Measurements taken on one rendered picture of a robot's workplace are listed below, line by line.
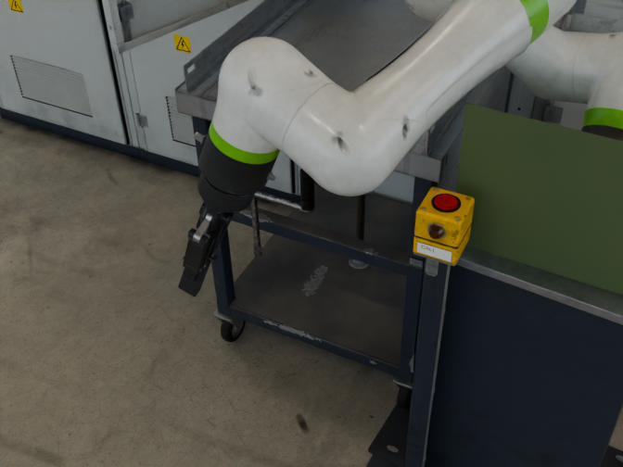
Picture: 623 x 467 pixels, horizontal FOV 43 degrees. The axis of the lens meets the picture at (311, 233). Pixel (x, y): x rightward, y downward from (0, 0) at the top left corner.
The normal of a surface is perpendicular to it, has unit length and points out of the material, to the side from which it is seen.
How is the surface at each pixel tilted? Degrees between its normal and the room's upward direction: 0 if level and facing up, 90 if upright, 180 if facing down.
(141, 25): 90
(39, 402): 0
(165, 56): 90
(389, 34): 0
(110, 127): 89
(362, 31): 0
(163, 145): 90
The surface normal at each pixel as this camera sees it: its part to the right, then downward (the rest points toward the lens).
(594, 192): -0.47, 0.58
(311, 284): -0.02, -0.76
